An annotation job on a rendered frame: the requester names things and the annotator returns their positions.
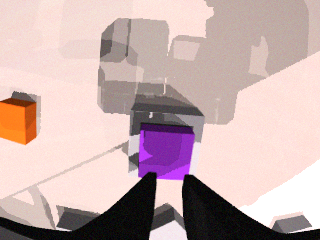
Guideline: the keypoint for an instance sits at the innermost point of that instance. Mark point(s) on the purple button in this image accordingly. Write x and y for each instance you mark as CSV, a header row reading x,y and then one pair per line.
x,y
164,139

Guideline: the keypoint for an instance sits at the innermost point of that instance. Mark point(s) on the orange block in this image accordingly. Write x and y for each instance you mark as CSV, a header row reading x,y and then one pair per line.
x,y
18,120

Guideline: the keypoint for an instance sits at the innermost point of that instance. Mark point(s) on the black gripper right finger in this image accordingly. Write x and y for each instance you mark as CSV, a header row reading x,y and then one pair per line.
x,y
208,216

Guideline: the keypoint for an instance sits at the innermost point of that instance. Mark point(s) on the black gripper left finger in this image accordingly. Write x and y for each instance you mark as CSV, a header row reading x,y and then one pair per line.
x,y
129,219

